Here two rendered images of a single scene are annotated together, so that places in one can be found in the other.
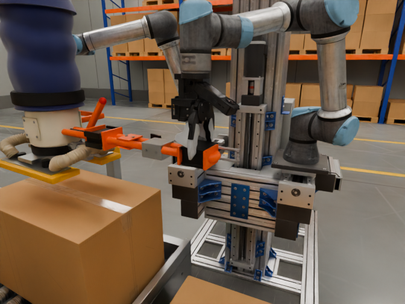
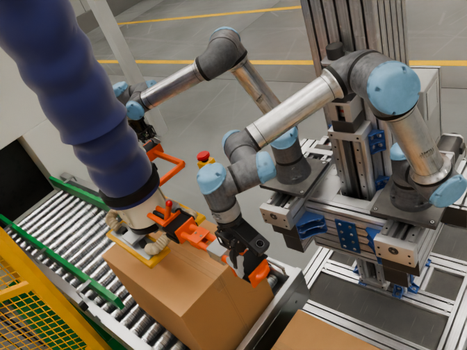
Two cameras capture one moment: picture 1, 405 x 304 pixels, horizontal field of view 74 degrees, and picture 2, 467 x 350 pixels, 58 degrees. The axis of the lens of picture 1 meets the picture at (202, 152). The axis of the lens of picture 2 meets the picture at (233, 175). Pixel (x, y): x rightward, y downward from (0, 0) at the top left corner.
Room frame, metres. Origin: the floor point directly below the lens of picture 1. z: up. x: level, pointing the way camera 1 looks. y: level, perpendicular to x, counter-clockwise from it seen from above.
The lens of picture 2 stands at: (-0.04, -0.45, 2.14)
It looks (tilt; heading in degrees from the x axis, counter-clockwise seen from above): 35 degrees down; 29
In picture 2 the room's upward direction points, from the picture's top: 22 degrees counter-clockwise
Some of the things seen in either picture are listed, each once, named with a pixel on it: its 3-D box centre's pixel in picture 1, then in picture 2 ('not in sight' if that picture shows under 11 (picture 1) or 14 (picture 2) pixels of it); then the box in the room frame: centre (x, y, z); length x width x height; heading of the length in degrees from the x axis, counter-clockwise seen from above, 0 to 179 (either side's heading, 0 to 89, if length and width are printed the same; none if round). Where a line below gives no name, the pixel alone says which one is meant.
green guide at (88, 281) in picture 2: not in sight; (44, 257); (1.20, 1.72, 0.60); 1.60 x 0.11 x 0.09; 66
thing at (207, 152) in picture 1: (197, 154); (249, 268); (0.67, 0.01, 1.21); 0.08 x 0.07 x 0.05; 62
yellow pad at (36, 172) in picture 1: (34, 163); (135, 239); (0.88, 0.58, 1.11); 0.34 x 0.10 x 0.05; 62
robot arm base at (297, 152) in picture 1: (301, 148); (411, 186); (1.13, -0.43, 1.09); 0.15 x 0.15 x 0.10
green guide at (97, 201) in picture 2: not in sight; (108, 201); (1.69, 1.50, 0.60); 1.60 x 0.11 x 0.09; 66
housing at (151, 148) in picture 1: (158, 148); (221, 251); (0.74, 0.13, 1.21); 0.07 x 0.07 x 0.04; 62
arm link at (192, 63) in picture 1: (194, 64); (224, 210); (0.69, 0.02, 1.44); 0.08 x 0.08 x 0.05
